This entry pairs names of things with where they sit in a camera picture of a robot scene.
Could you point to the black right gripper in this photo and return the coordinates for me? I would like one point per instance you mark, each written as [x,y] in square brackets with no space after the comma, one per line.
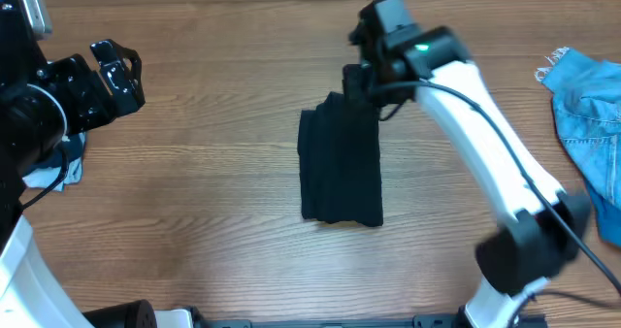
[356,82]

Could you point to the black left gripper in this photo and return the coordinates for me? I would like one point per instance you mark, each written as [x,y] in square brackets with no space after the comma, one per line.
[102,86]

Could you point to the black t-shirt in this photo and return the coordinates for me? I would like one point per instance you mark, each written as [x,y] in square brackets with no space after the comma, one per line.
[339,161]

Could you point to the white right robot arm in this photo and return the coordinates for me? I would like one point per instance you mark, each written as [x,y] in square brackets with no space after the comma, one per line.
[540,225]

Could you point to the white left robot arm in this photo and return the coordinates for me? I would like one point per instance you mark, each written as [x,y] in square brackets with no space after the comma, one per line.
[41,102]

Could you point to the folded navy garment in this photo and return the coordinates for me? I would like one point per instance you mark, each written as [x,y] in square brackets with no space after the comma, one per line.
[73,147]

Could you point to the blue denim jeans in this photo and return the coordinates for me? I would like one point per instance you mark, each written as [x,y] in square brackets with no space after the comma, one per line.
[586,107]

